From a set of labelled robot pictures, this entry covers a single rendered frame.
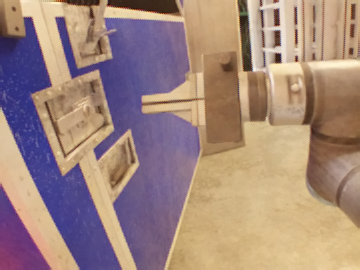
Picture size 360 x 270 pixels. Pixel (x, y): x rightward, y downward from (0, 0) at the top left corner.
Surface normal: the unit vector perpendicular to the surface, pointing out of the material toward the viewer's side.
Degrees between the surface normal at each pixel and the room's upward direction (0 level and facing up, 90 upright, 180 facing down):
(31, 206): 90
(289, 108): 99
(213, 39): 90
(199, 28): 90
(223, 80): 65
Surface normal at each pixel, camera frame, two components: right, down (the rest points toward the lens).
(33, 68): 0.97, -0.04
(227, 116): -0.26, 0.00
